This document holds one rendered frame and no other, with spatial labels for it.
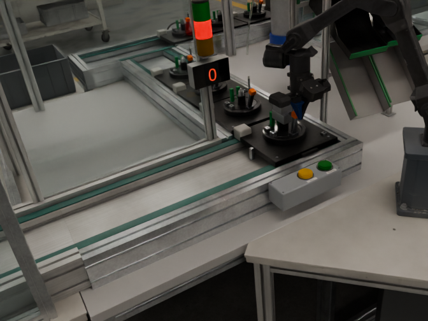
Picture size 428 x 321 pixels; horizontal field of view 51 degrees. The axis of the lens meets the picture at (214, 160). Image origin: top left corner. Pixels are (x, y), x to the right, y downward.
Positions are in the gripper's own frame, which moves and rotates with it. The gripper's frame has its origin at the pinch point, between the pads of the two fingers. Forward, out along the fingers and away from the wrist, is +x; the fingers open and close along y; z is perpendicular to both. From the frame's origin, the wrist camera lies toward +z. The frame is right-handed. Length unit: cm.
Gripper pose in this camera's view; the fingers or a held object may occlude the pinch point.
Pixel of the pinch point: (300, 109)
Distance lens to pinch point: 136.5
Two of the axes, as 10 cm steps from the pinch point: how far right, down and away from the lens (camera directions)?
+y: 8.7, -3.3, 3.6
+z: 4.8, 4.1, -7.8
